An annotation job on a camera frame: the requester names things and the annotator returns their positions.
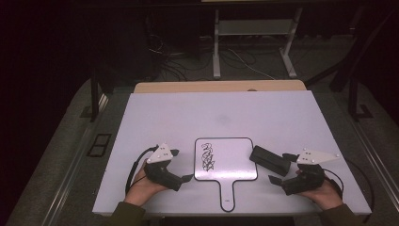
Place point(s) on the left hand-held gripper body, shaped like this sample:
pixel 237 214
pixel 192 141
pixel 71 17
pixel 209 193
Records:
pixel 161 175

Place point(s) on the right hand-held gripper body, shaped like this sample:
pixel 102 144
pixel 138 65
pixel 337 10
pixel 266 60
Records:
pixel 306 180

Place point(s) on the black board eraser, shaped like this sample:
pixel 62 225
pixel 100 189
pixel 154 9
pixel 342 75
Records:
pixel 270 160

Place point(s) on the person's right hand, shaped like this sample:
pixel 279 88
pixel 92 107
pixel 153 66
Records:
pixel 324 196

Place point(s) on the person's left hand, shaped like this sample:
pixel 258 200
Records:
pixel 141 191

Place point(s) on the light wooden table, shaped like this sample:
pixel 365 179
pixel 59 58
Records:
pixel 219 86

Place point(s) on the black stand leg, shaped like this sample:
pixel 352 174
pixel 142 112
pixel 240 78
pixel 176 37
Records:
pixel 354 100
pixel 94 94

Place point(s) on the black slanted bar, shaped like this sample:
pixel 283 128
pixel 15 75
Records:
pixel 351 53

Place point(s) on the white metal stand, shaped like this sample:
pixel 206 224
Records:
pixel 255 27

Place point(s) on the black floor frame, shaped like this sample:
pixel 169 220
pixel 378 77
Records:
pixel 99 145

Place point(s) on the metal floor rail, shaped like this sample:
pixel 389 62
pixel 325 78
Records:
pixel 72 175
pixel 376 157

